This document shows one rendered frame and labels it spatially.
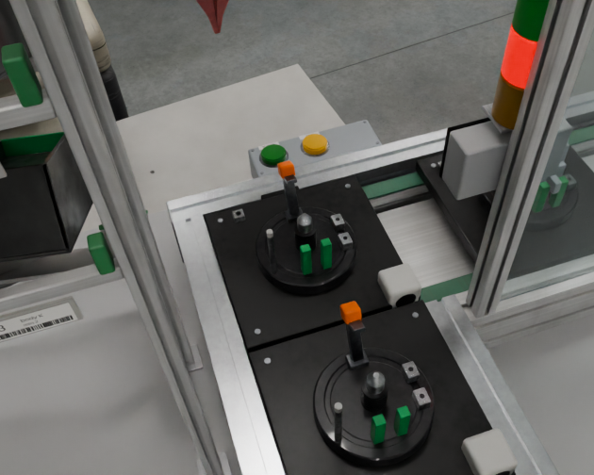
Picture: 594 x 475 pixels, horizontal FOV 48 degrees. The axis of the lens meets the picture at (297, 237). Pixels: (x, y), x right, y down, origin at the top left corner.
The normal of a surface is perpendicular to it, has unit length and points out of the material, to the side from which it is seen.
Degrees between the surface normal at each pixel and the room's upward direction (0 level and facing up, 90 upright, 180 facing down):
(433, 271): 0
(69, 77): 90
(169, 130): 0
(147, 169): 0
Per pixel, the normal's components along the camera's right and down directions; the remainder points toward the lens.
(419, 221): -0.04, -0.63
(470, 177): 0.31, 0.73
